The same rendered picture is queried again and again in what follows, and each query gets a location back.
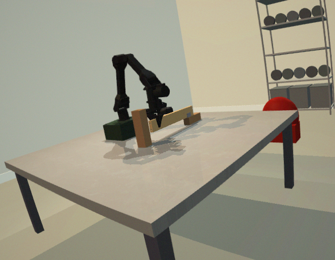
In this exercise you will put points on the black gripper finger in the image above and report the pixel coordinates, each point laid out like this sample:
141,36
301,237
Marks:
151,117
159,119

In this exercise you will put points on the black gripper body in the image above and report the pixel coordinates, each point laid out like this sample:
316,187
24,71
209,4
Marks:
154,107

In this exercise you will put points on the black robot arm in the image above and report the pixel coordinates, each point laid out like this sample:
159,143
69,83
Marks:
154,88

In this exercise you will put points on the long wooden rail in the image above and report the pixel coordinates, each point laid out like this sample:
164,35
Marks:
170,118

